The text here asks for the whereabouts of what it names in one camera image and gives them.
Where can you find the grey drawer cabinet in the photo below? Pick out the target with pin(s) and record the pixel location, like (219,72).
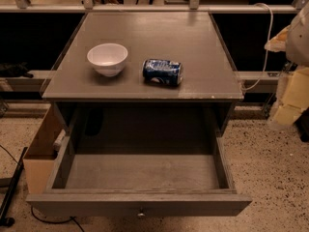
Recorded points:
(186,37)

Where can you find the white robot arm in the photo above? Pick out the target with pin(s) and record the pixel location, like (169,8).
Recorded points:
(294,39)

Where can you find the black stand leg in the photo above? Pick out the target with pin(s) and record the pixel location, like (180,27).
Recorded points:
(10,185)

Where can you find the black object on rail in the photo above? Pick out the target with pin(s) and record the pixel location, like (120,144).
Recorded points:
(14,70)

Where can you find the blue soda can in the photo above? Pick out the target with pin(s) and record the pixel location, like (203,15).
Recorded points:
(163,71)

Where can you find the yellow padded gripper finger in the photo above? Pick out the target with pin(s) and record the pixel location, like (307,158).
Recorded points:
(292,99)

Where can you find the white bowl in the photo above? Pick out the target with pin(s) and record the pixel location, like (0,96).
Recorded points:
(108,59)

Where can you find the grey top drawer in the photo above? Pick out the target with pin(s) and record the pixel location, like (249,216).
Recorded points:
(140,162)

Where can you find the cardboard box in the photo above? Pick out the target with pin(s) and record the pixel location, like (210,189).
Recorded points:
(40,156)

